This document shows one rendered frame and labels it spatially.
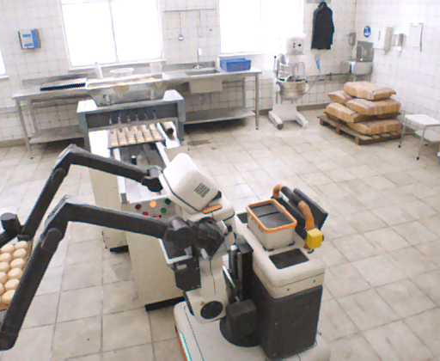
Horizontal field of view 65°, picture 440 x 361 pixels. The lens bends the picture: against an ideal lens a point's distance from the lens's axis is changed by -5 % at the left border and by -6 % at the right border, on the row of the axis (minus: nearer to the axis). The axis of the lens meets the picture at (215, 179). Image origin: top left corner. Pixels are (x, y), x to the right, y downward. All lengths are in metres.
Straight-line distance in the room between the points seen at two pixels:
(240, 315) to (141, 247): 0.80
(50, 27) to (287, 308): 5.05
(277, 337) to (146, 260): 0.91
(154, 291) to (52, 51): 4.24
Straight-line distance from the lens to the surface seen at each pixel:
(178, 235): 1.15
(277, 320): 1.59
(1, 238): 1.75
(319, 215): 1.59
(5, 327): 1.25
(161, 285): 2.32
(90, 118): 2.59
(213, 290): 1.56
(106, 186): 2.68
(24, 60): 5.89
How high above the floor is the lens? 1.76
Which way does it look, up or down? 26 degrees down
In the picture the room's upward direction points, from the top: 3 degrees counter-clockwise
